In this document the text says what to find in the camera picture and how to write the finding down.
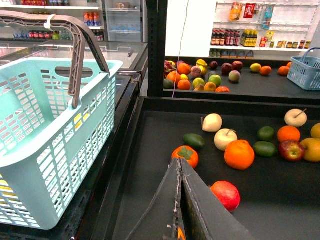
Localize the left gripper black camera right finger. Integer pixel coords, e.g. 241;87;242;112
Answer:
179;159;255;240

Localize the large orange front left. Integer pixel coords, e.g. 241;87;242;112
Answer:
166;71;181;85

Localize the red pomegranate fruit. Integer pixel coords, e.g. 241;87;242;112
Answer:
210;180;241;212

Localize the white pear with stem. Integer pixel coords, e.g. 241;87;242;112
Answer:
284;109;308;128

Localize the green apple far shelf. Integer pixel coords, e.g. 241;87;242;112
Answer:
208;74;222;88

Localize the orange persimmon with leaf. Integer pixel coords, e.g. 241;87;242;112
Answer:
171;145;199;169

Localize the left gripper black camera left finger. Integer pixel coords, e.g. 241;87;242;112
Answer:
126;158;183;240

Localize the large teal shopping basket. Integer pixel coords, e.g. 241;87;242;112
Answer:
0;57;123;230

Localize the yellow lemon far shelf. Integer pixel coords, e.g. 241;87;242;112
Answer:
250;63;262;73

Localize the small blue plastic basket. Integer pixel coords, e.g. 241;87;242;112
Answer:
287;47;320;91

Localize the green avocado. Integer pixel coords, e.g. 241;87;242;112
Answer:
183;133;206;150

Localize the big orange tangerine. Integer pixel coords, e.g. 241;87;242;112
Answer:
224;139;255;171

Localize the grey basket handle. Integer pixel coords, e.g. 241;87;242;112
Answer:
0;10;110;109

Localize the near orange fruit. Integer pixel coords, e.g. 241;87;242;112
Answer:
277;125;301;143

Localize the green lime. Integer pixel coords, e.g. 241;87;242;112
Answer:
257;126;275;142

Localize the peach green red fruit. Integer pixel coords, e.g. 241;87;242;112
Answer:
228;70;241;83

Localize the black metal shelf rack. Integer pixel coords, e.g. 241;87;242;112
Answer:
74;0;320;240

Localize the red yellow apple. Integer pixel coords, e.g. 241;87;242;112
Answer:
278;140;306;162

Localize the drinks shelf at left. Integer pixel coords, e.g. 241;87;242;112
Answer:
0;0;105;41

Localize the red dragon fruit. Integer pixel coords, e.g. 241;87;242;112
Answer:
163;60;177;79

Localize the white round pear left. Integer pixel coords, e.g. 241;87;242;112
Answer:
201;113;223;133

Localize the white retail wall shelf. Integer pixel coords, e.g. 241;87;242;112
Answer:
209;0;320;60

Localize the orange beside far lemon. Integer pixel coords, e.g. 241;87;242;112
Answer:
260;66;272;76

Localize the orange near blue basket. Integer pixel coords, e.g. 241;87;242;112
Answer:
278;66;290;77

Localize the yellow orange mango fruit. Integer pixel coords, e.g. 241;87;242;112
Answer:
300;138;320;163

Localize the dark red apple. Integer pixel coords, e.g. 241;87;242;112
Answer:
232;60;244;72

